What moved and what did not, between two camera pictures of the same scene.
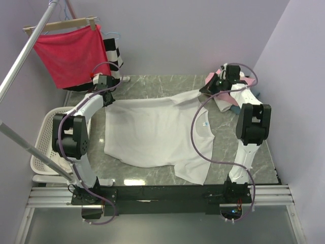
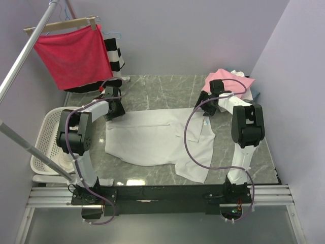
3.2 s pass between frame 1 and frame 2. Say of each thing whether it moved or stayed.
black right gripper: moved
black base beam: stayed
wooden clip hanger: stayed
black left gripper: moved
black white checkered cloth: stayed
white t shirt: moved
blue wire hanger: stayed
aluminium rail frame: stayed
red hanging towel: stayed
